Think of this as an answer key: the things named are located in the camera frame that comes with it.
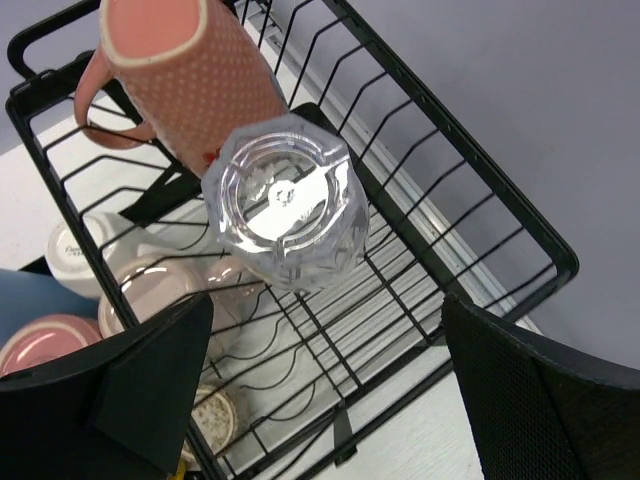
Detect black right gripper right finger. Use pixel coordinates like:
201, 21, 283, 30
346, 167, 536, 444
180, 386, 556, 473
442, 295, 639, 479

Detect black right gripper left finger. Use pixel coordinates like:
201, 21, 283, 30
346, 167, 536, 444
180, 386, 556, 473
1, 294, 214, 480

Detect clear faceted glass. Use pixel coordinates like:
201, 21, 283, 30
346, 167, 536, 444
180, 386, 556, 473
201, 114, 370, 292

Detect salmon polka dot mug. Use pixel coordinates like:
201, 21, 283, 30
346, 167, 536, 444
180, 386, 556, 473
74, 0, 288, 177

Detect black two-tier dish rack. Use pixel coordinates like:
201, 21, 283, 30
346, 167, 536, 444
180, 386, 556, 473
1, 1, 581, 479

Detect yellow ceramic mug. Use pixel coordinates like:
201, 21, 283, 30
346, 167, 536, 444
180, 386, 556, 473
167, 459, 188, 480

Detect small speckled glass cup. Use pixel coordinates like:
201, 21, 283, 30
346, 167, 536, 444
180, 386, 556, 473
192, 382, 250, 453

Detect pink smiley face mug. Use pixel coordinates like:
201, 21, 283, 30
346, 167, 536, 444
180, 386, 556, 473
1, 314, 102, 377

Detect light blue plastic cup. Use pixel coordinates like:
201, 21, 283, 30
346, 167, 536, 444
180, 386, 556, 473
0, 269, 98, 346

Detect white ceramic cup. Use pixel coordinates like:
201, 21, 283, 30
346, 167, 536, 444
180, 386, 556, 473
44, 211, 166, 301

